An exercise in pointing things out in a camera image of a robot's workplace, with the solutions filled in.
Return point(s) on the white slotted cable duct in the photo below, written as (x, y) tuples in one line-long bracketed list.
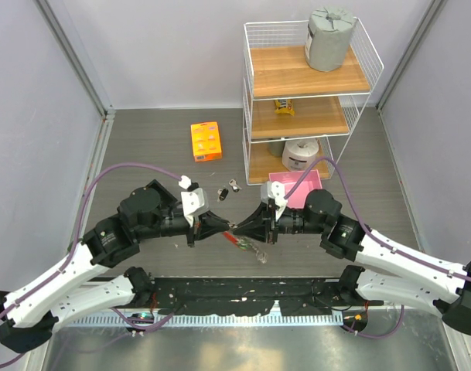
[(109, 319)]

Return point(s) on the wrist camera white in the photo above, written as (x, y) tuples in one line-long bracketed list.
[(194, 200), (274, 191)]

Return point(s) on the white wire shelf rack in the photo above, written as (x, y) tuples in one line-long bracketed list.
[(326, 104)]

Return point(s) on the yellow snack packet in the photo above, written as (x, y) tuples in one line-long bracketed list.
[(284, 106)]

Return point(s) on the black plastic bin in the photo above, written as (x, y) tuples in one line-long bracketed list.
[(167, 198)]

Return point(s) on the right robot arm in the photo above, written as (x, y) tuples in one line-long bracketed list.
[(380, 269)]

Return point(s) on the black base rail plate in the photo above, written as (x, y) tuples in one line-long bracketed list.
[(248, 296)]

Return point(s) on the grey wrapped paper roll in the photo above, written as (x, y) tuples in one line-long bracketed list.
[(329, 32)]

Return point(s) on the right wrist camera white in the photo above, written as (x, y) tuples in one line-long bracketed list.
[(274, 191)]

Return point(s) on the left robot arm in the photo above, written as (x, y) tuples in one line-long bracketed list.
[(33, 313)]

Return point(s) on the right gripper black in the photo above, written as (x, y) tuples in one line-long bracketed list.
[(254, 226)]

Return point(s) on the black tag key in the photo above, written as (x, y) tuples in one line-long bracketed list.
[(222, 194)]

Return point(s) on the grey can on shelf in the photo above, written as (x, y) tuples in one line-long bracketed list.
[(276, 148)]

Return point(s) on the orange cardboard box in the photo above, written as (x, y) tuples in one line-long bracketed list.
[(206, 144)]

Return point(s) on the pink open box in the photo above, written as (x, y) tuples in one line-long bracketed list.
[(289, 179)]

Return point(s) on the metal keyring holder red grip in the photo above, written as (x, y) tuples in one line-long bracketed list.
[(245, 244)]

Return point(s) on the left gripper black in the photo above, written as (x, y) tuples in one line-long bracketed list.
[(204, 226)]

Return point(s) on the white paper roll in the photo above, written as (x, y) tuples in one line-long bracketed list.
[(299, 154)]

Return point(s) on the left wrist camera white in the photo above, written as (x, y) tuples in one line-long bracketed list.
[(194, 200)]

